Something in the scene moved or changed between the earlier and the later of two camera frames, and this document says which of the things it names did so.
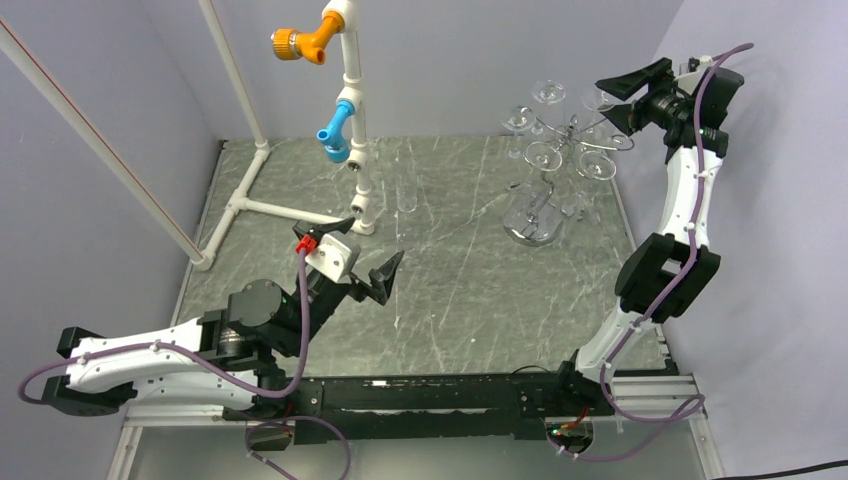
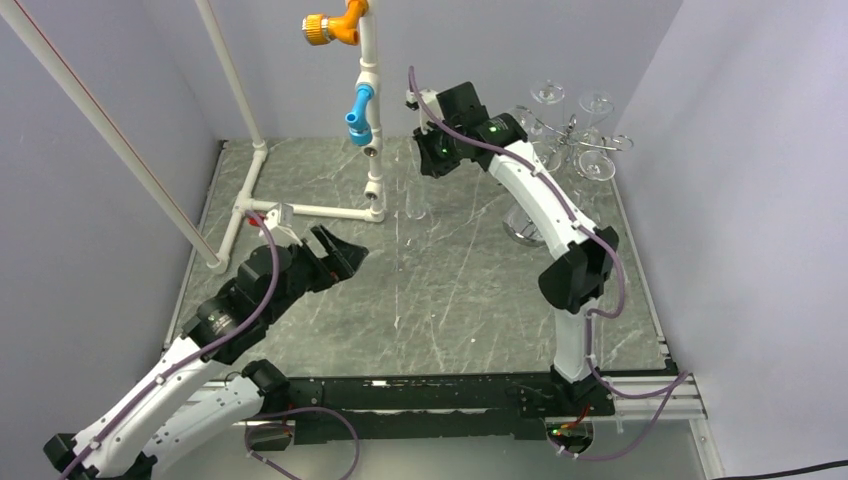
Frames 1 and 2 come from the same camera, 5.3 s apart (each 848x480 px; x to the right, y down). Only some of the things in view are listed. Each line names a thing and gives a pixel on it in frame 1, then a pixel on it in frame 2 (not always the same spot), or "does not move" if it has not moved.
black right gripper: (631, 118) -> (430, 165)
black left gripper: (381, 278) -> (341, 262)
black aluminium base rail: (428, 407) does not move
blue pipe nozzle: (336, 149) -> (360, 133)
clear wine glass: (543, 156) does not move
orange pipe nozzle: (291, 43) -> (319, 29)
